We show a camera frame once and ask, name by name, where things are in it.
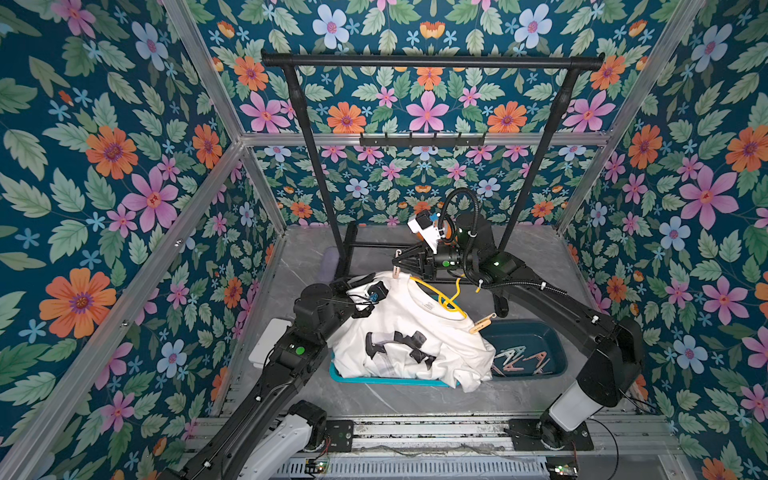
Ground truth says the yellow plastic hanger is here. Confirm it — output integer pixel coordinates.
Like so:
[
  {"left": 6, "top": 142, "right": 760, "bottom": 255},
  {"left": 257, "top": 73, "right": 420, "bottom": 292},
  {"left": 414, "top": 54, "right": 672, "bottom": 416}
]
[{"left": 410, "top": 276, "right": 468, "bottom": 318}]

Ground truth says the black wall hook rail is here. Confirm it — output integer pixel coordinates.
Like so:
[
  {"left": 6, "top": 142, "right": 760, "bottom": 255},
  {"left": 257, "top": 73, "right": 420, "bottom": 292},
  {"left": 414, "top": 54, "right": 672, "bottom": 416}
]
[{"left": 358, "top": 132, "right": 486, "bottom": 149}]

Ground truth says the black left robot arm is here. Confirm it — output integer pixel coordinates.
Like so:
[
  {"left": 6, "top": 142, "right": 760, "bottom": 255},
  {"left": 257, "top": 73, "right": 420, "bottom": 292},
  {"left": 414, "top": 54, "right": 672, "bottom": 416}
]
[{"left": 159, "top": 274, "right": 389, "bottom": 479}]

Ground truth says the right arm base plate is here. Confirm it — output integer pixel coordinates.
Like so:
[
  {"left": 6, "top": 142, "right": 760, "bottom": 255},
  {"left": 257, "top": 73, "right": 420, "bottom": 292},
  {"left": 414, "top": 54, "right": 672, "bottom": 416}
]
[{"left": 504, "top": 419, "right": 594, "bottom": 452}]

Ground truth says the teal laundry basket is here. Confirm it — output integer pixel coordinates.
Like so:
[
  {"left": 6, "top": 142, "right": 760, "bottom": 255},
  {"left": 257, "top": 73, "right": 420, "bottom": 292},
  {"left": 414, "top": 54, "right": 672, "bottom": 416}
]
[{"left": 329, "top": 359, "right": 449, "bottom": 388}]

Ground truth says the beige wooden clothespin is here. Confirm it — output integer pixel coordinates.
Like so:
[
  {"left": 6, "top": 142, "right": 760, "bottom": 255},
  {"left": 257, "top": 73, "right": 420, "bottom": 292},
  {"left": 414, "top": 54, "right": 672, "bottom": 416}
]
[{"left": 469, "top": 313, "right": 497, "bottom": 334}]

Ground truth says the dark teal clothespin tray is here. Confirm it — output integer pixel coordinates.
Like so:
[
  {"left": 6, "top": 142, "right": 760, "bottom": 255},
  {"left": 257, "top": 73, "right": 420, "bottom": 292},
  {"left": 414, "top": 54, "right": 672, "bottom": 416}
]
[{"left": 480, "top": 319, "right": 568, "bottom": 380}]

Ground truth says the white t-shirt black print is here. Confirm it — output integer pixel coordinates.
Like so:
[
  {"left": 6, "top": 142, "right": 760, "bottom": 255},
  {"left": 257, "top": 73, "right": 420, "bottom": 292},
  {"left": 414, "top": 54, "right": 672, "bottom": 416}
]
[{"left": 328, "top": 271, "right": 496, "bottom": 393}]

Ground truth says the orange fish plush toy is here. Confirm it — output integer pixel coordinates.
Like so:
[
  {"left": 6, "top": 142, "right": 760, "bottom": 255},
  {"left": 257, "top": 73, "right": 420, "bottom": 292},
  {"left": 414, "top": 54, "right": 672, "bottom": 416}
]
[{"left": 415, "top": 211, "right": 442, "bottom": 239}]

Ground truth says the black clothes rack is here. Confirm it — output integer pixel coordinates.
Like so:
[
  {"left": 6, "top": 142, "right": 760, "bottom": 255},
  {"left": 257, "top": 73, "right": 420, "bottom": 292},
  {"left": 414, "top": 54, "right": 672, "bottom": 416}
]
[{"left": 261, "top": 52, "right": 605, "bottom": 286}]

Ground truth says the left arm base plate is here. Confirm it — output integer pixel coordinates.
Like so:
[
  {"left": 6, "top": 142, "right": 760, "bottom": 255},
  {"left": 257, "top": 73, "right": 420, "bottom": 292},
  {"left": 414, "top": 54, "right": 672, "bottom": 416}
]
[{"left": 303, "top": 420, "right": 355, "bottom": 453}]

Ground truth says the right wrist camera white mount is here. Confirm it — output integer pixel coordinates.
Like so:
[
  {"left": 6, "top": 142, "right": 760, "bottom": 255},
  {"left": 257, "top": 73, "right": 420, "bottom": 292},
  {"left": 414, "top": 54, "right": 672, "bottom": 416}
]
[{"left": 407, "top": 210, "right": 443, "bottom": 254}]

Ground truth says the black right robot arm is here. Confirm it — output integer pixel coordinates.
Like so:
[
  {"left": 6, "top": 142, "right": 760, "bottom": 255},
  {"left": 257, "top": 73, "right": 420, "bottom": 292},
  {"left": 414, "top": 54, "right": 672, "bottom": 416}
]
[{"left": 393, "top": 188, "right": 645, "bottom": 449}]

